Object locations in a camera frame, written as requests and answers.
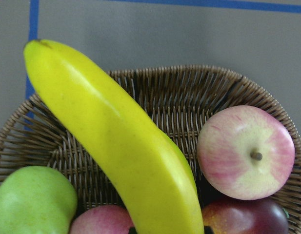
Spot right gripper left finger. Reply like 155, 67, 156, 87
128, 227, 136, 234

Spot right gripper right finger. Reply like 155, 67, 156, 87
204, 226, 214, 234

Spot woven wicker basket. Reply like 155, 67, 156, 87
0, 65, 301, 234

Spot pink apple back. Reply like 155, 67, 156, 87
69, 205, 134, 234

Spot pink apple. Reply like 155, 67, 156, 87
69, 205, 134, 234
197, 105, 295, 200

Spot red mango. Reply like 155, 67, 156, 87
202, 197, 289, 234

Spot pink apple front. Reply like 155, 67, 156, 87
197, 105, 295, 200

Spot green pear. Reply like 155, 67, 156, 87
0, 166, 77, 234

